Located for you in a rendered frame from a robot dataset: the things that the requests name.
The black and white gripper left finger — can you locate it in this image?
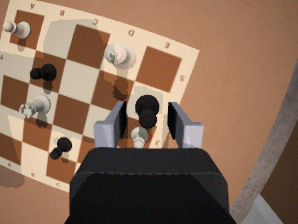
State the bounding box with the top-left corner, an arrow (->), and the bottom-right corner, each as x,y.
93,101 -> 127,148

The brown and cream chessboard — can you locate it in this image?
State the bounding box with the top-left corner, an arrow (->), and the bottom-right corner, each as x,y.
0,0 -> 200,192

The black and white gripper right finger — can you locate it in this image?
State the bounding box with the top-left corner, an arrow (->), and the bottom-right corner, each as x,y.
167,102 -> 204,149

